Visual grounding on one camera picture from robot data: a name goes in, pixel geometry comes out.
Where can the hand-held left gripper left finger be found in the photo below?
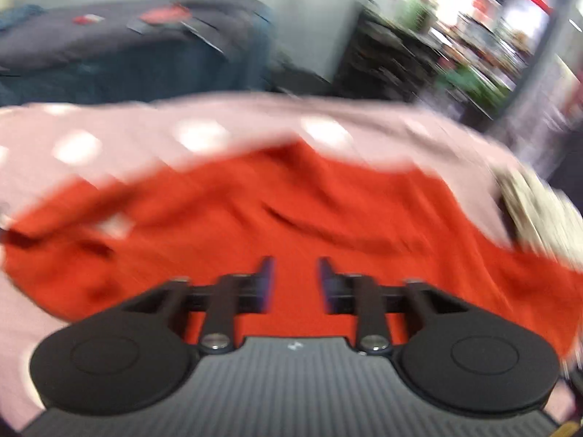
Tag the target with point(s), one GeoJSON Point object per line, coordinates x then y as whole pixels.
{"type": "Point", "coordinates": [267, 284]}

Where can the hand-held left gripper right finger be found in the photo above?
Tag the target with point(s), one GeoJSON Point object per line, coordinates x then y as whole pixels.
{"type": "Point", "coordinates": [326, 284]}

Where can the orange knit sweater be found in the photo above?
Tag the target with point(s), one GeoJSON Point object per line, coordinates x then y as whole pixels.
{"type": "Point", "coordinates": [319, 209]}

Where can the cream polka dot garment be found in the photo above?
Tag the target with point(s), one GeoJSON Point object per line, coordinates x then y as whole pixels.
{"type": "Point", "coordinates": [537, 214]}

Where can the black trolley rack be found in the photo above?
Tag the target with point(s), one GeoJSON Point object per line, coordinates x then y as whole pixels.
{"type": "Point", "coordinates": [382, 59]}

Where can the red cloth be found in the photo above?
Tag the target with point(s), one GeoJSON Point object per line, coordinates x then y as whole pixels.
{"type": "Point", "coordinates": [164, 14]}

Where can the dark grey sofa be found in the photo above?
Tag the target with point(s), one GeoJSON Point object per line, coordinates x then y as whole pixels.
{"type": "Point", "coordinates": [91, 50]}

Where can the small red white object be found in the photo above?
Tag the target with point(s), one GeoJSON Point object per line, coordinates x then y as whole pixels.
{"type": "Point", "coordinates": [89, 19]}

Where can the blue bedding pile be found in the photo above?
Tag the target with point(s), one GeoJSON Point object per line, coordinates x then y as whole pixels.
{"type": "Point", "coordinates": [18, 16]}

